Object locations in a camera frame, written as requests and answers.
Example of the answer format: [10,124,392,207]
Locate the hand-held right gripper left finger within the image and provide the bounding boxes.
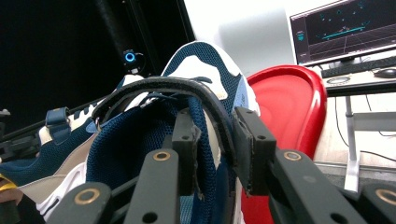
[124,107,202,224]

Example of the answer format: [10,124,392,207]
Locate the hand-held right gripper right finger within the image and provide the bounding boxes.
[232,106,368,224]

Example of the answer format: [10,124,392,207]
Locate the navy and white sneaker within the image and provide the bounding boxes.
[0,74,146,220]
[86,41,262,224]

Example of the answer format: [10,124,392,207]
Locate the red plastic shoe rack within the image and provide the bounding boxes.
[241,63,329,224]

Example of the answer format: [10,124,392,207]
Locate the white desk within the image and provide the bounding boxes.
[321,49,396,193]

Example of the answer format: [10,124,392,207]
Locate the round grey disc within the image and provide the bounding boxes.
[326,75,352,86]

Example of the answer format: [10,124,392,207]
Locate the black keyboard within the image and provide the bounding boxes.
[320,55,396,79]

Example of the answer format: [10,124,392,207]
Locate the black computer mouse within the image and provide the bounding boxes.
[373,67,396,79]

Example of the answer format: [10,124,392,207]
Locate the black metal stand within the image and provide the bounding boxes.
[92,0,197,78]

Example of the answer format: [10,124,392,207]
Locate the computer monitor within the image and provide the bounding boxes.
[289,0,396,67]

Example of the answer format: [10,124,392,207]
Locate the black device with blue ring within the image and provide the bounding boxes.
[121,49,147,75]

